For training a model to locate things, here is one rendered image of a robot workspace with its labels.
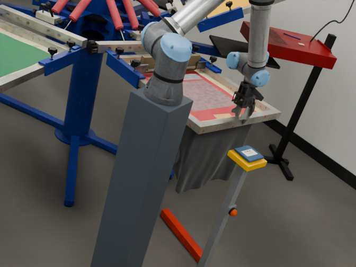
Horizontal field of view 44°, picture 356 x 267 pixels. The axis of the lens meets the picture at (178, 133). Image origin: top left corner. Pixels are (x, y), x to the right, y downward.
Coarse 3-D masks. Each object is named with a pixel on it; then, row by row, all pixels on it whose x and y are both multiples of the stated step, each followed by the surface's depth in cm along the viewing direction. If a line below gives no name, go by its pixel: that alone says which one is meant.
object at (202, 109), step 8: (184, 88) 235; (192, 96) 228; (200, 96) 231; (192, 104) 220; (200, 104) 222; (208, 104) 224; (192, 112) 212; (200, 112) 214; (208, 112) 216; (216, 112) 218; (224, 112) 221; (200, 120) 207
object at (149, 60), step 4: (144, 56) 232; (148, 56) 234; (192, 56) 253; (196, 56) 255; (140, 60) 234; (144, 60) 232; (148, 60) 234; (152, 60) 235; (192, 60) 255; (196, 60) 257; (140, 64) 235; (148, 64) 235; (152, 64) 237; (188, 64) 254; (192, 64) 256; (196, 64) 258
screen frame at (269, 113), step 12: (204, 72) 264; (144, 84) 220; (228, 84) 250; (264, 108) 233; (192, 120) 197; (216, 120) 202; (228, 120) 206; (240, 120) 210; (252, 120) 216; (264, 120) 224; (204, 132) 197
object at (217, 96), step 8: (192, 72) 259; (192, 80) 248; (200, 80) 251; (208, 80) 254; (192, 88) 238; (200, 88) 240; (208, 88) 243; (216, 88) 246; (208, 96) 233; (216, 96) 236; (224, 96) 239; (232, 96) 241; (216, 104) 227; (224, 104) 229; (232, 104) 232; (232, 112) 223
